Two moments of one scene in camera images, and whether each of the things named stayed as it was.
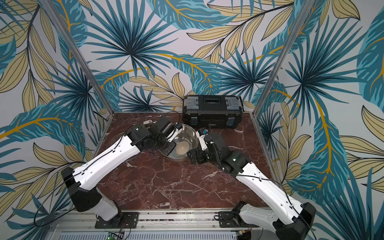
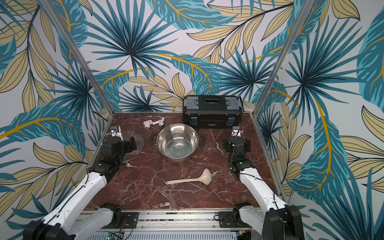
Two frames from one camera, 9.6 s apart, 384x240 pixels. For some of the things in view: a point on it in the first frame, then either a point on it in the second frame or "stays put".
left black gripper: [167, 151] → [129, 148]
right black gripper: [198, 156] → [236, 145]
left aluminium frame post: [52, 14] stays put
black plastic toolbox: [214, 111] stays put
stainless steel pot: [185, 140] stays put
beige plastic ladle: [182, 148] → [206, 177]
